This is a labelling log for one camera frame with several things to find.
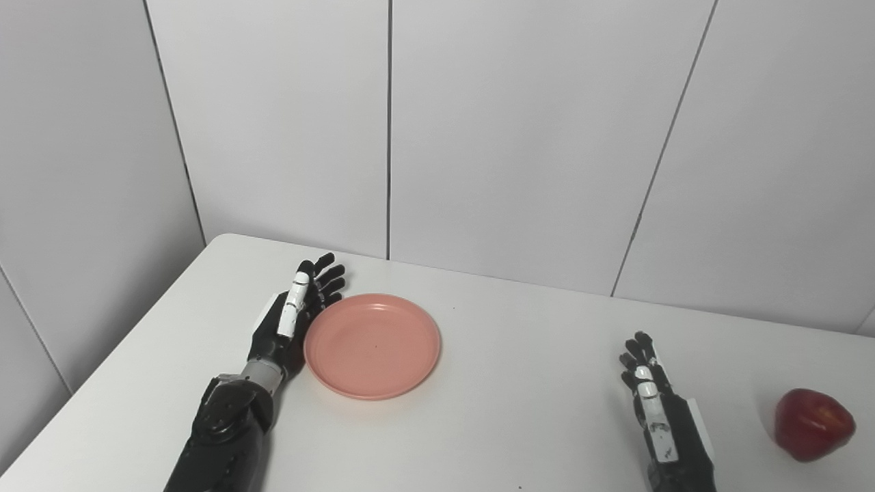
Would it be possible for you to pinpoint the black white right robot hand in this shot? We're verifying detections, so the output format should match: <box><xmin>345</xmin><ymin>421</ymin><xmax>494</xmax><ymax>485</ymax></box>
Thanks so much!
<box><xmin>619</xmin><ymin>331</ymin><xmax>718</xmax><ymax>492</ymax></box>

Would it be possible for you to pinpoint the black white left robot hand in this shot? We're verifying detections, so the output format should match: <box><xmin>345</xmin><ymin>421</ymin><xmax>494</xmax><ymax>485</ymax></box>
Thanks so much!
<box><xmin>247</xmin><ymin>252</ymin><xmax>347</xmax><ymax>381</ymax></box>

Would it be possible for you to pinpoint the pink round plate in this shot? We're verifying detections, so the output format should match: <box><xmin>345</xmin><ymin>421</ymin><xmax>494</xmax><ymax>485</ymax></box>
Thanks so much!
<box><xmin>303</xmin><ymin>293</ymin><xmax>442</xmax><ymax>402</ymax></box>

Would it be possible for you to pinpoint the red apple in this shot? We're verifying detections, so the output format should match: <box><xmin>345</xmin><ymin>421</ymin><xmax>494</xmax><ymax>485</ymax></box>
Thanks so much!
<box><xmin>773</xmin><ymin>387</ymin><xmax>857</xmax><ymax>464</ymax></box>

